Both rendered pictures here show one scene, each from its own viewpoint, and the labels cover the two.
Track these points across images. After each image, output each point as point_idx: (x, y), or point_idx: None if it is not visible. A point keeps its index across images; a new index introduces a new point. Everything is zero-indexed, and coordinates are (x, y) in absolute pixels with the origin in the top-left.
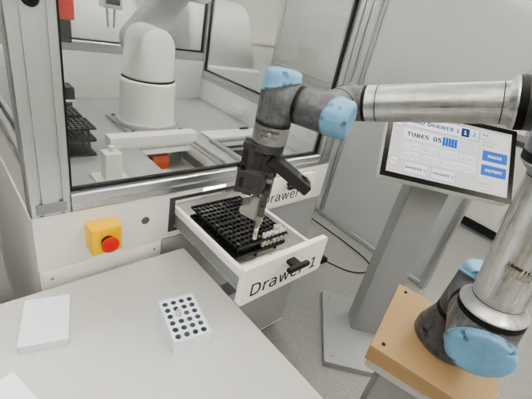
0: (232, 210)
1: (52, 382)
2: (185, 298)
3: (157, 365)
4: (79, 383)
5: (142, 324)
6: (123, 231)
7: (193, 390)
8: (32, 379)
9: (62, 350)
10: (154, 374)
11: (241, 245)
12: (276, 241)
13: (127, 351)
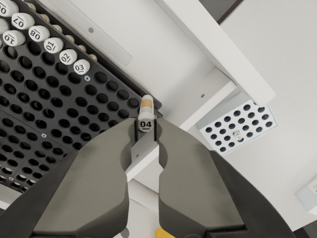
0: (16, 151)
1: (290, 182)
2: (208, 133)
3: (279, 125)
4: (292, 168)
5: (232, 152)
6: (148, 234)
7: (312, 85)
8: (286, 191)
9: (262, 188)
10: (289, 124)
11: (115, 103)
12: (48, 21)
13: (264, 151)
